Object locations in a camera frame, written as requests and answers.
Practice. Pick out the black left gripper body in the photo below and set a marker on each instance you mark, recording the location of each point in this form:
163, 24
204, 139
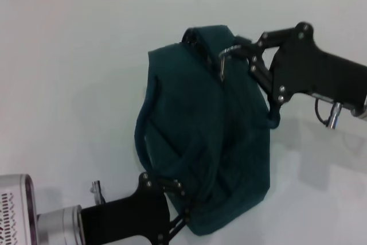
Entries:
129, 219

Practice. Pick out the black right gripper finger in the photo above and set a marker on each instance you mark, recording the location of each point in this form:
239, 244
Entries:
266, 42
262, 73

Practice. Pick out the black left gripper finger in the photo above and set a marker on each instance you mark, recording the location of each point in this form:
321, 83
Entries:
177, 226
173, 189

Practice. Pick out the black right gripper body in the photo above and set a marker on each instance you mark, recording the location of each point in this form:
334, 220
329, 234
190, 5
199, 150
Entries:
309, 70

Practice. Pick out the teal fabric lunch bag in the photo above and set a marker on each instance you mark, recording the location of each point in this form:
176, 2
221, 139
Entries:
200, 141

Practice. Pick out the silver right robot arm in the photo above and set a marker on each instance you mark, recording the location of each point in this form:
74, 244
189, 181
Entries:
362, 110

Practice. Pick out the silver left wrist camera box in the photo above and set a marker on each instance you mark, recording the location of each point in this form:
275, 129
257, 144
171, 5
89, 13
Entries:
15, 210

